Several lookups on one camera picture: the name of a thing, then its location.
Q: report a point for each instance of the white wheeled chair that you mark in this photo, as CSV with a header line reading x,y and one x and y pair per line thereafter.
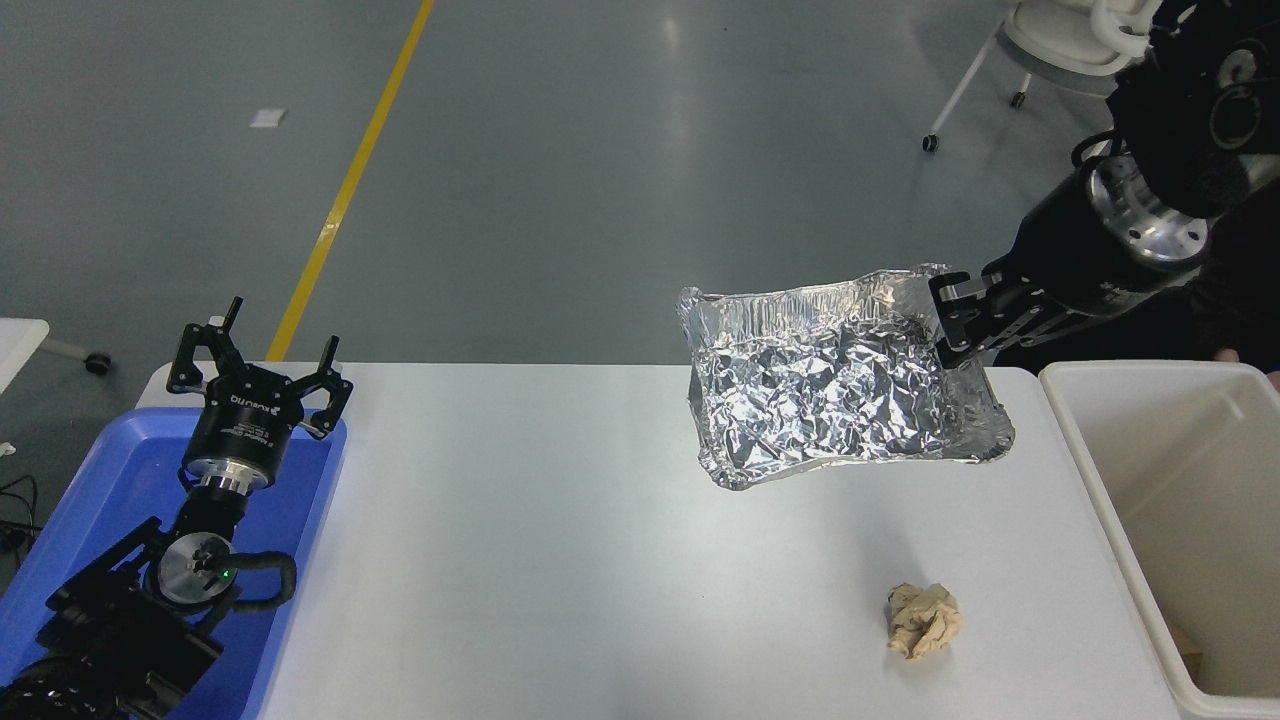
x,y
1060,40

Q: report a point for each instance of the person's hand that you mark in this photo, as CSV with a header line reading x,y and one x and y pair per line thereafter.
x,y
1227,355

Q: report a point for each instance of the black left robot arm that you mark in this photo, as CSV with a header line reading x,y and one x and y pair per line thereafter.
x,y
110,620

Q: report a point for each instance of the silver foil tray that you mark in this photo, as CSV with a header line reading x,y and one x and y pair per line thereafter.
x,y
820,390

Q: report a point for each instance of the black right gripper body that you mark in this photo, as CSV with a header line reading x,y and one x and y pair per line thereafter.
x,y
1070,260

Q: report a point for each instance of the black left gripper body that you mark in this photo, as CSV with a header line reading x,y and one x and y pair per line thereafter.
x,y
245,420

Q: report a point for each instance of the small white paper scrap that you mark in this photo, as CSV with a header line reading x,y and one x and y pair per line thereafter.
x,y
267,118

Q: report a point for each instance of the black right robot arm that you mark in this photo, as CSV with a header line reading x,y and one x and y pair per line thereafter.
x,y
1190,120

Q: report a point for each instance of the large pale plastic bin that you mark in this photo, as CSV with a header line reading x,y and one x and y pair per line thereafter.
x,y
1180,480

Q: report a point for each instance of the crumpled tan paper ball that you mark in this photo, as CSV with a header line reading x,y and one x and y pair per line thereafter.
x,y
925,620

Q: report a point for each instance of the white cart with caster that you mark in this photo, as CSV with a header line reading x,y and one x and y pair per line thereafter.
x,y
15,345

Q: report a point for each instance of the blue plastic tray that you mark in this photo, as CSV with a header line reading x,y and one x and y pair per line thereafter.
x,y
130,480

